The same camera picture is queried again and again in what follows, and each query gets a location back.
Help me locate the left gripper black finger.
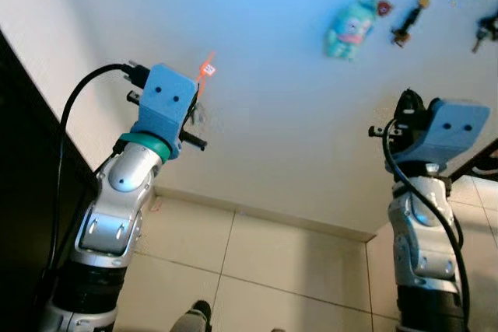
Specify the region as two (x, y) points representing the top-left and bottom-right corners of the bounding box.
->
(185, 83), (205, 124)

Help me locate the key bunch with red tie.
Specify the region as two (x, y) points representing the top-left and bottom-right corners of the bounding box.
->
(191, 51), (219, 129)

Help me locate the key with brown fob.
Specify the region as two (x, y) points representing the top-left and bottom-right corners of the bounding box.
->
(391, 0), (431, 47)

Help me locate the grey and black robot foot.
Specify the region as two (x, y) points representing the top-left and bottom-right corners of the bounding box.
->
(170, 299), (212, 332)

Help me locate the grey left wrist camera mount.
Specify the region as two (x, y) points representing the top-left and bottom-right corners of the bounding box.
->
(131, 64), (199, 160)

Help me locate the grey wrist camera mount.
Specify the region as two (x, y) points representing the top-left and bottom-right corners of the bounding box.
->
(385, 99), (493, 176)
(131, 64), (199, 160)

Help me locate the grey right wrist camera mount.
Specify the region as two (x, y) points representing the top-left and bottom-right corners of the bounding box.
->
(385, 99), (493, 176)

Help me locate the teal plush keychain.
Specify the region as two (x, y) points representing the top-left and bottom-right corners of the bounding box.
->
(324, 0), (392, 61)

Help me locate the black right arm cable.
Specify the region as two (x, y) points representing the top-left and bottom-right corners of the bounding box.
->
(381, 118), (472, 332)

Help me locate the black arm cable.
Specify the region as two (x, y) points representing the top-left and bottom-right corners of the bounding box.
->
(381, 118), (472, 332)
(31, 61), (153, 309)

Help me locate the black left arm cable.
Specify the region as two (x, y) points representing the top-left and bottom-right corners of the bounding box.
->
(31, 61), (153, 309)

